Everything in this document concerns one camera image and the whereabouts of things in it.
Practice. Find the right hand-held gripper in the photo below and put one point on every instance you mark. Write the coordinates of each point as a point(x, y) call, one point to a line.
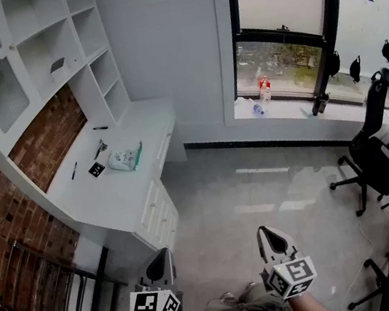
point(292, 276)

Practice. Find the metal pliers tool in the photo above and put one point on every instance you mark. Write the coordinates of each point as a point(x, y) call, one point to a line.
point(99, 149)

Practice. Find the small white grey box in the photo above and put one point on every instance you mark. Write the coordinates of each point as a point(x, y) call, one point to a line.
point(58, 68)

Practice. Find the black metal rack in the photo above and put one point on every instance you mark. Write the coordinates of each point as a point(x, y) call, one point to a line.
point(51, 289)

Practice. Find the person's right forearm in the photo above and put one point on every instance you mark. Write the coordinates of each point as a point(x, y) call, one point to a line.
point(312, 310)

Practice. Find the white plastic bag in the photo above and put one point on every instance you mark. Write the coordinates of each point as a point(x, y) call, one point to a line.
point(244, 101)

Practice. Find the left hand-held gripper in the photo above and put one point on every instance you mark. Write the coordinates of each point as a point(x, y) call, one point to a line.
point(153, 303)

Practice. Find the red label plastic bottle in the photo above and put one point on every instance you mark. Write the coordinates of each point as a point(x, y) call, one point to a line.
point(264, 89)

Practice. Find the black framed window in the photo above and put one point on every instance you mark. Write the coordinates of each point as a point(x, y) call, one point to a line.
point(287, 24)

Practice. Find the white green zipper pouch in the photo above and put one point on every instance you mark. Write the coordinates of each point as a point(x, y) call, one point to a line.
point(125, 158)

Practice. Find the clear blue plastic bottle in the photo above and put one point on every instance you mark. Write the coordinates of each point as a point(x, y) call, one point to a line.
point(258, 109)

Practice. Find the black office chair with headrest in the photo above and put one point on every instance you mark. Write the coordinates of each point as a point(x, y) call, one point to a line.
point(376, 157)

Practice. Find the white desk with drawers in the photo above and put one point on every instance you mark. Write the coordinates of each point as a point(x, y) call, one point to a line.
point(121, 200)

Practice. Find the person's feet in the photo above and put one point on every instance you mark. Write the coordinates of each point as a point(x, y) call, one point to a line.
point(239, 293)

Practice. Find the black marker pen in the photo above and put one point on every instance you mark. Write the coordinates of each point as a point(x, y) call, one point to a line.
point(100, 128)
point(74, 170)

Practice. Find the black square tag card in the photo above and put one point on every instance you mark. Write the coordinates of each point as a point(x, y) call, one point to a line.
point(96, 169)

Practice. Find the white shelf hutch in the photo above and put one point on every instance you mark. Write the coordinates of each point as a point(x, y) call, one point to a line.
point(41, 55)

